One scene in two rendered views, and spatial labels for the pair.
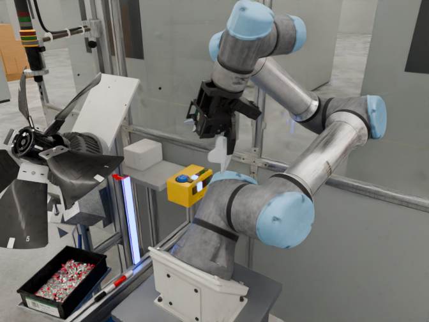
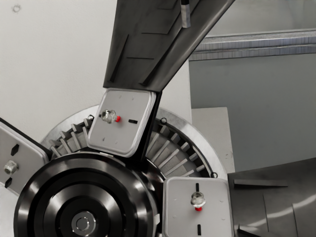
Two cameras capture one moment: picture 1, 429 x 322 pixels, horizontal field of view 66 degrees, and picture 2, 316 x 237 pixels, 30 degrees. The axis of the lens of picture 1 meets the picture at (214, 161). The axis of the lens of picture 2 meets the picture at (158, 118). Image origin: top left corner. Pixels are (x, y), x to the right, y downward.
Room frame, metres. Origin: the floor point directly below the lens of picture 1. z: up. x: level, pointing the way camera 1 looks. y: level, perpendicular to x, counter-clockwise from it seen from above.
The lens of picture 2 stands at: (0.70, 0.77, 1.56)
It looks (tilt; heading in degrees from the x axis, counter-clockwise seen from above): 34 degrees down; 332
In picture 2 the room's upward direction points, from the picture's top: 6 degrees counter-clockwise
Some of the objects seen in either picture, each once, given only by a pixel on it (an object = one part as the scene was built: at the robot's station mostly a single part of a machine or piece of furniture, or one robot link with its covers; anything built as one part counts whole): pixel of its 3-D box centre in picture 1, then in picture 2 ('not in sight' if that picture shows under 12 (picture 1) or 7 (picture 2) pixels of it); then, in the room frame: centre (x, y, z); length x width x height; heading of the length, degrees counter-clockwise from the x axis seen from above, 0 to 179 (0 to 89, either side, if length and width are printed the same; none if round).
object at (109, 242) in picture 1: (105, 245); not in sight; (1.30, 0.55, 0.56); 0.19 x 0.04 x 0.04; 147
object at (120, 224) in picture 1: (122, 230); not in sight; (1.40, 0.49, 0.58); 0.09 x 0.05 x 1.15; 57
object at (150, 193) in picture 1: (155, 234); not in sight; (1.57, 0.35, 0.42); 0.04 x 0.04 x 0.83; 57
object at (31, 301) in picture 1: (66, 279); not in sight; (0.79, 0.48, 0.85); 0.22 x 0.17 x 0.07; 162
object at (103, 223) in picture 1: (106, 200); not in sight; (1.45, 0.56, 0.73); 0.15 x 0.09 x 0.22; 147
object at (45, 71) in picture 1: (34, 57); not in sight; (1.05, 0.56, 1.50); 0.09 x 0.07 x 0.10; 2
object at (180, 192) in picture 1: (190, 186); not in sight; (1.09, 0.09, 1.02); 0.16 x 0.10 x 0.11; 147
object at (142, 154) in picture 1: (141, 153); not in sight; (1.63, 0.40, 0.92); 0.17 x 0.16 x 0.11; 147
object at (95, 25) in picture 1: (92, 28); not in sight; (1.67, 0.58, 1.55); 0.10 x 0.07 x 0.09; 2
